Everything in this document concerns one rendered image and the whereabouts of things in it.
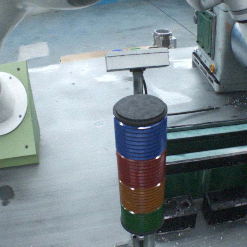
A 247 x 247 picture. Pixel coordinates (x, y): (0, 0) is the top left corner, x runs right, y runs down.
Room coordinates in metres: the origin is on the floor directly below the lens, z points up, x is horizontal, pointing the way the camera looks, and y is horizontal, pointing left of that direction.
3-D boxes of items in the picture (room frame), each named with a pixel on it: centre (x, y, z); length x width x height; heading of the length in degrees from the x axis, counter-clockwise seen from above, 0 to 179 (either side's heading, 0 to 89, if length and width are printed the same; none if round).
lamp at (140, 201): (0.32, -0.02, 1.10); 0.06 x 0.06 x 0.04
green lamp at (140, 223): (0.32, -0.02, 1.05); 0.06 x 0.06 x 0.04
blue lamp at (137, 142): (0.32, -0.02, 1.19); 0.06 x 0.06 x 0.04
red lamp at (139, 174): (0.32, -0.02, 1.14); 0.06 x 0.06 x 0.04
